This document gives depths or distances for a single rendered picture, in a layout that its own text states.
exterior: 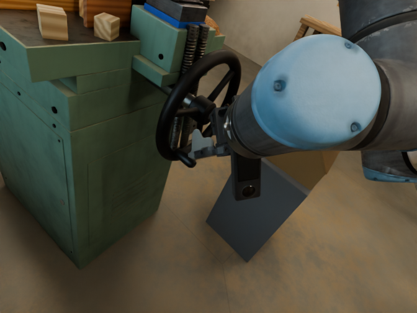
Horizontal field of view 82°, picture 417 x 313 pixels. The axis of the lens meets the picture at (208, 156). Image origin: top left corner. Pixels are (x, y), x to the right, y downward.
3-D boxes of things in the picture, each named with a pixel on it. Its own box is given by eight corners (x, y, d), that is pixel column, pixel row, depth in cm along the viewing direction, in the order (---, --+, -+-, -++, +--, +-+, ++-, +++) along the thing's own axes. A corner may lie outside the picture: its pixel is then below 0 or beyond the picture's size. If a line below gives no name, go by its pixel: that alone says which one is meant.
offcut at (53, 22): (64, 32, 45) (62, 7, 42) (68, 41, 43) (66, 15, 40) (39, 30, 43) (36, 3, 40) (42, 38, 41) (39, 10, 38)
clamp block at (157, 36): (167, 74, 52) (177, 30, 47) (126, 46, 56) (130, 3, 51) (206, 66, 63) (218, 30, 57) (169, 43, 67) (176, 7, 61)
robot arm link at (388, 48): (487, 22, 23) (373, 10, 21) (506, 144, 22) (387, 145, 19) (394, 68, 32) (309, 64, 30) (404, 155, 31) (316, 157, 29)
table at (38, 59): (63, 113, 38) (60, 77, 34) (-32, 30, 46) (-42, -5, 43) (242, 66, 82) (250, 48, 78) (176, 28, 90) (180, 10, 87)
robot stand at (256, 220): (235, 196, 154) (276, 128, 120) (273, 230, 144) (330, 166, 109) (205, 222, 133) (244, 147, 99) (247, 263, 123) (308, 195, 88)
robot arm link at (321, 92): (398, 145, 19) (276, 146, 17) (305, 157, 31) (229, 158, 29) (388, 28, 19) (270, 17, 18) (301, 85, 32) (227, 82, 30)
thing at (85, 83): (77, 94, 49) (76, 76, 46) (20, 48, 55) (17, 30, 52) (196, 69, 78) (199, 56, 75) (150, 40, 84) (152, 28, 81)
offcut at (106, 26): (103, 30, 51) (103, 12, 49) (118, 36, 52) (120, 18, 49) (93, 35, 48) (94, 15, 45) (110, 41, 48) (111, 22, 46)
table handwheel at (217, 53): (243, 23, 44) (249, 95, 71) (164, -18, 49) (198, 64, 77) (144, 149, 42) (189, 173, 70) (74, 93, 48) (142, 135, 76)
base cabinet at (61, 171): (79, 272, 97) (67, 135, 52) (2, 184, 113) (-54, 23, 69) (159, 210, 129) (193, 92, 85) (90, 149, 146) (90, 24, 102)
